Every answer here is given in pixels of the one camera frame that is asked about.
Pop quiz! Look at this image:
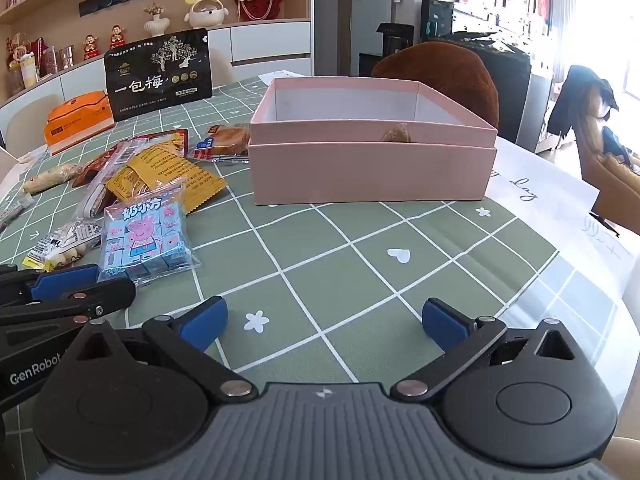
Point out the rice cracker packet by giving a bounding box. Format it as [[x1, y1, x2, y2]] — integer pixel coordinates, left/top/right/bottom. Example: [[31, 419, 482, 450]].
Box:
[[21, 162, 96, 195]]

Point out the clear glass jar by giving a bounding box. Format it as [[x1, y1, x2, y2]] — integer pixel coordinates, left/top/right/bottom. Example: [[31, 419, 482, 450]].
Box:
[[40, 45, 62, 79]]

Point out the orange packet at left edge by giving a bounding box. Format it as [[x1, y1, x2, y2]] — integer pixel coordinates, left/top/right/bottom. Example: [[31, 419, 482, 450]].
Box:
[[44, 91, 115, 155]]

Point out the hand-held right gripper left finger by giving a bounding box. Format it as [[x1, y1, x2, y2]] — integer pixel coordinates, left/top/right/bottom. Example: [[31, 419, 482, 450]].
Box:
[[65, 296, 257, 403]]

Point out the small yellow snack packet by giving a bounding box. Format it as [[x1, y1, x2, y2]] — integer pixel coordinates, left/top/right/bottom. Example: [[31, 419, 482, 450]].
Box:
[[105, 160, 153, 202]]

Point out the pale lidded cup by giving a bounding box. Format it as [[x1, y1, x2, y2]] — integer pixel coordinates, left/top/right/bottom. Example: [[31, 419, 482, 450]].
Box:
[[20, 55, 40, 88]]

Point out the long striped snack packet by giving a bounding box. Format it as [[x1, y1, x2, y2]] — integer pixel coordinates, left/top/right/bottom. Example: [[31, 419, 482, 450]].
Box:
[[80, 140, 147, 221]]

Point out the large yellow snack packet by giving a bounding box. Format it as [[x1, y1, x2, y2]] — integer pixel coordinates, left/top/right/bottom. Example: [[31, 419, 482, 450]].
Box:
[[124, 144, 228, 216]]

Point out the clear packet of pink candies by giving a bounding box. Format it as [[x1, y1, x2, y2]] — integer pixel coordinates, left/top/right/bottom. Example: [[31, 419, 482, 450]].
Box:
[[97, 182, 201, 283]]

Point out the yellow armchair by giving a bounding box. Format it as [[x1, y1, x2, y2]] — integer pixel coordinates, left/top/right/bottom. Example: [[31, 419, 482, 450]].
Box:
[[575, 110, 640, 236]]

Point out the cream dining chair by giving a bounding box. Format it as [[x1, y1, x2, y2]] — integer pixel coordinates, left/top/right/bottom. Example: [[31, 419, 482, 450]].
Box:
[[207, 49, 236, 86], [0, 94, 66, 153]]

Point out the black cabinet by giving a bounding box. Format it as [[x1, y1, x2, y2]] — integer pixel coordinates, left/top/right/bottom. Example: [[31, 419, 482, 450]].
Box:
[[452, 35, 532, 146]]

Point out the white rabbit figure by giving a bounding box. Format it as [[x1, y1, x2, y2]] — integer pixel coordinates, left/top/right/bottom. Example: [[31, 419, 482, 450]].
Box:
[[184, 0, 232, 29]]

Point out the white sideboard cabinet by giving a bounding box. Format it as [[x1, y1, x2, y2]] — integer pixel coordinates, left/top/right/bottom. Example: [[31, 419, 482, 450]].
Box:
[[0, 19, 313, 128]]

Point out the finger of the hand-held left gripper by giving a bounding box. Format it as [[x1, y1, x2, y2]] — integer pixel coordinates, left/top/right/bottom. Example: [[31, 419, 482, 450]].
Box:
[[0, 264, 101, 307], [0, 278, 136, 331]]

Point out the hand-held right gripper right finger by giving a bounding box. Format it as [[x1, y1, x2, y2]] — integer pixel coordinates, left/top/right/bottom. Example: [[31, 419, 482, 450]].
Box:
[[390, 298, 583, 403]]

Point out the bread in clear packet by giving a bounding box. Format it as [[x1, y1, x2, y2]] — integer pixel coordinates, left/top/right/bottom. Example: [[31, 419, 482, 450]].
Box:
[[192, 123, 251, 165]]

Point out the red quail egg packet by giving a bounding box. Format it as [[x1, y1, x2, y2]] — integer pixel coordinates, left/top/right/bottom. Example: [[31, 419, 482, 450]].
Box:
[[72, 152, 121, 189]]

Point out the pink cardboard box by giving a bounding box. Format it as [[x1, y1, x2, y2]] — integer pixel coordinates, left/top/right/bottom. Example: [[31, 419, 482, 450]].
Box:
[[248, 77, 498, 206]]

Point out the dark jacket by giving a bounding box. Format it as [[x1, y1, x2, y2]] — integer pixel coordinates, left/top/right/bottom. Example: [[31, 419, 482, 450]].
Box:
[[547, 65, 621, 137]]

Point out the brown chair back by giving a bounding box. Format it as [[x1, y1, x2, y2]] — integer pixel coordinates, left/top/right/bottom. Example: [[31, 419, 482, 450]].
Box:
[[371, 42, 501, 131]]

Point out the green checkered tablecloth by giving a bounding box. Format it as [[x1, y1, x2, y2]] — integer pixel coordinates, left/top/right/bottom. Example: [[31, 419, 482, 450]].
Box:
[[0, 72, 621, 461]]

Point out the white printed snack packet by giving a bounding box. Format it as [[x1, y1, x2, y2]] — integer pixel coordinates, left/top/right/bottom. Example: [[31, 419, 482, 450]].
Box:
[[21, 220, 104, 273]]

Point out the large red snack packet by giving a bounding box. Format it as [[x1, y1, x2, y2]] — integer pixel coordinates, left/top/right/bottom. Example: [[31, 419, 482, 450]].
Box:
[[130, 130, 190, 157]]

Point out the large black snack bag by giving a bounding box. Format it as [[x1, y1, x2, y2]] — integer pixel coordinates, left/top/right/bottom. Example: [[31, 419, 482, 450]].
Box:
[[103, 29, 213, 122]]

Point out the white vase with flowers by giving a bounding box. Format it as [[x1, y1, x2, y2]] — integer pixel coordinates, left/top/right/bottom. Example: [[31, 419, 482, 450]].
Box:
[[143, 2, 170, 38]]

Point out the small grey snack packet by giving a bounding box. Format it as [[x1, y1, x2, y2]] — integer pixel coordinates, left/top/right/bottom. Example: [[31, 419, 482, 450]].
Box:
[[0, 192, 35, 232]]

